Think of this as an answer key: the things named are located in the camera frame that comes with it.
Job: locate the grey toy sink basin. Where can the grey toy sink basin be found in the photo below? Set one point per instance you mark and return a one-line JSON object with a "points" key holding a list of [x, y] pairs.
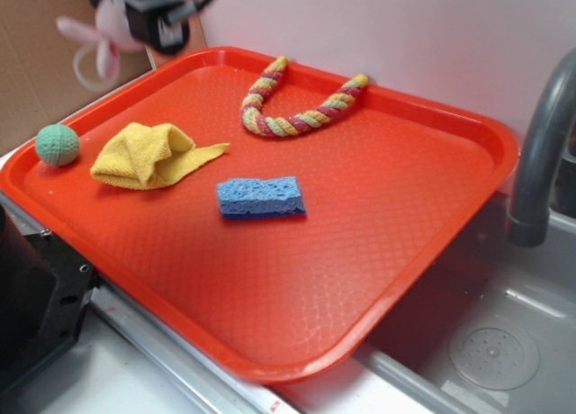
{"points": [[489, 327]]}

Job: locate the brown cardboard box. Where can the brown cardboard box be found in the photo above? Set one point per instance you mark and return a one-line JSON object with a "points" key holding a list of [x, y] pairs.
{"points": [[38, 84]]}

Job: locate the blue sponge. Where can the blue sponge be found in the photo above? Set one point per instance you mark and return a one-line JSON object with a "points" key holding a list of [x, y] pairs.
{"points": [[250, 198]]}

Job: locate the green rubber ball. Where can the green rubber ball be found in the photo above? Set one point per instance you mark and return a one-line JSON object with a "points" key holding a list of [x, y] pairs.
{"points": [[57, 145]]}

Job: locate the yellow cloth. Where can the yellow cloth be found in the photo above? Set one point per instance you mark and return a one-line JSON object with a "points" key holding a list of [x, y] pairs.
{"points": [[145, 158]]}

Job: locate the red plastic tray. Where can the red plastic tray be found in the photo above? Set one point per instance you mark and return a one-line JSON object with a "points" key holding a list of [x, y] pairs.
{"points": [[278, 258]]}

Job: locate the multicolour twisted rope toy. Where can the multicolour twisted rope toy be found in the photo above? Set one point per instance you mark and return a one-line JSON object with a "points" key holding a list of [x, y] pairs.
{"points": [[263, 114]]}

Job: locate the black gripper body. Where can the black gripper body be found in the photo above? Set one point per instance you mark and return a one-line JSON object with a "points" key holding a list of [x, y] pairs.
{"points": [[159, 24]]}

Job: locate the grey toy faucet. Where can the grey toy faucet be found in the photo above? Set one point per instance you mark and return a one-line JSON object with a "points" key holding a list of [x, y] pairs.
{"points": [[545, 177]]}

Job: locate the pink plush bunny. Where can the pink plush bunny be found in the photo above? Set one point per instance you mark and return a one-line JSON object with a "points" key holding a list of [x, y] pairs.
{"points": [[97, 62]]}

